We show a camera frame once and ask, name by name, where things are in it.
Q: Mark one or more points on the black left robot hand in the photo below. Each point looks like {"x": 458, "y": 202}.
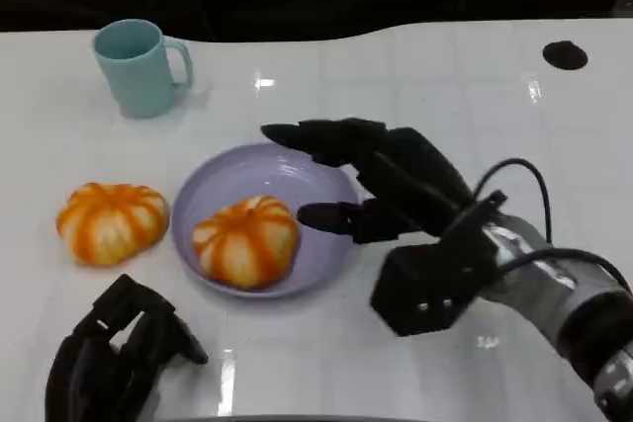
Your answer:
{"x": 94, "y": 372}

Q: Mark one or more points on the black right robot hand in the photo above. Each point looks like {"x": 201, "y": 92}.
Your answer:
{"x": 410, "y": 180}

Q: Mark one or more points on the orange white toy bread roll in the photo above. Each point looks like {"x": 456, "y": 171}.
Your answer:
{"x": 244, "y": 244}
{"x": 111, "y": 222}

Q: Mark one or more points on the lilac plate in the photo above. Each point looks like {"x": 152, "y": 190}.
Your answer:
{"x": 316, "y": 180}

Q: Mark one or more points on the pale green mug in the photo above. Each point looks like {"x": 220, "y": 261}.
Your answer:
{"x": 136, "y": 76}

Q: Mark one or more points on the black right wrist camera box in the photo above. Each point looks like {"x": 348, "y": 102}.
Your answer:
{"x": 425, "y": 283}

